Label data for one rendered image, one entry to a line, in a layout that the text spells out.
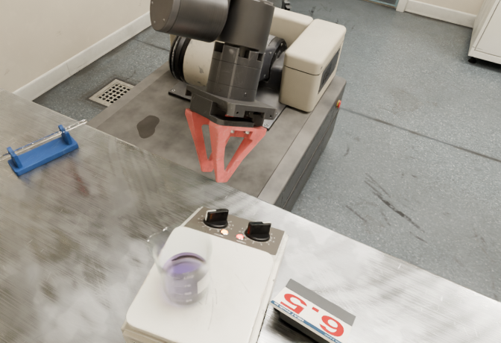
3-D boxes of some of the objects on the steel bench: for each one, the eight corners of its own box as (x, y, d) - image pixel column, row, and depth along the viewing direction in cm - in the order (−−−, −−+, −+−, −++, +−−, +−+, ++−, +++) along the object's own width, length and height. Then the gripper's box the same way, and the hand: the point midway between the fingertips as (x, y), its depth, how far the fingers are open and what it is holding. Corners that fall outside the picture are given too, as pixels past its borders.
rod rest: (69, 137, 67) (64, 121, 64) (79, 148, 65) (74, 131, 63) (8, 165, 62) (0, 148, 59) (17, 177, 60) (9, 160, 57)
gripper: (292, 58, 42) (260, 192, 46) (239, 46, 50) (215, 162, 53) (241, 46, 38) (211, 194, 42) (191, 36, 45) (170, 162, 49)
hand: (215, 170), depth 47 cm, fingers open, 3 cm apart
